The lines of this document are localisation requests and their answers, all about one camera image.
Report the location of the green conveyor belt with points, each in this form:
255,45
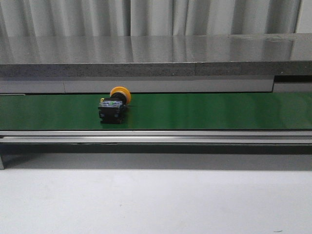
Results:
169,111

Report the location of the grey stone slab table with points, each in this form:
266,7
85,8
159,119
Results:
156,56

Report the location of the grey conveyor rear guard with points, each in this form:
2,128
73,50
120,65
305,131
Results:
191,84

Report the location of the grey pleated curtain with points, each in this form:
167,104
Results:
146,17

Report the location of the yellow mushroom push button switch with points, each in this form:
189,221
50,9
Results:
111,109

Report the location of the aluminium conveyor front rail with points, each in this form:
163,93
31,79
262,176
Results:
149,136

